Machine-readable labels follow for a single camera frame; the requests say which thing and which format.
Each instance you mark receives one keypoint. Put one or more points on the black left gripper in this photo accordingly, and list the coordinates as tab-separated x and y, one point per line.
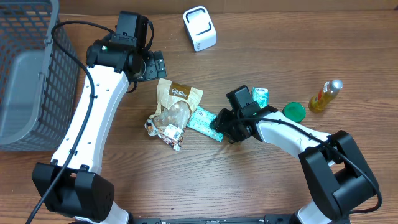
155	68

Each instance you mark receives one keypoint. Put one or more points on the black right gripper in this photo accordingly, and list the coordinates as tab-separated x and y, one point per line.
221	126

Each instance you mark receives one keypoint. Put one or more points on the teal wipes packet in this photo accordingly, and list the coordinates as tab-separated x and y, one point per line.
200	121

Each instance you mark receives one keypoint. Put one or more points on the brown Panera snack bag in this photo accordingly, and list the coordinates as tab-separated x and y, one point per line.
175	104

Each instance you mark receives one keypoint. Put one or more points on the green white tissue pack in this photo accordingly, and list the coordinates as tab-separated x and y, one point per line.
261	96

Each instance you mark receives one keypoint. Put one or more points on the small brown snack packet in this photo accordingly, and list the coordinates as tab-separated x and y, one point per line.
172	135

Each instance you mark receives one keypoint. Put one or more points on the green lid glass jar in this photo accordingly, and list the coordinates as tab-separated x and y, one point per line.
294	111

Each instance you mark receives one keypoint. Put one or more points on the yellow drink bottle silver cap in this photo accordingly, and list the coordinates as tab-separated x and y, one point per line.
327	93

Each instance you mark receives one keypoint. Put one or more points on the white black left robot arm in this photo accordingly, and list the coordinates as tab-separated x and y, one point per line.
71	183

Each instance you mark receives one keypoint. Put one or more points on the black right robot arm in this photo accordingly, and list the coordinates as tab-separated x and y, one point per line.
339	179

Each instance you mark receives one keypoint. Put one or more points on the white black barcode scanner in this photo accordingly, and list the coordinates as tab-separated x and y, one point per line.
200	28

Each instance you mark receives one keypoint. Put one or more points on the grey plastic mesh basket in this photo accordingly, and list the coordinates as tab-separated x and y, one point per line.
38	80

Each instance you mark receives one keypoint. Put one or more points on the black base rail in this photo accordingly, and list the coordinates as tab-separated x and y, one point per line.
217	221

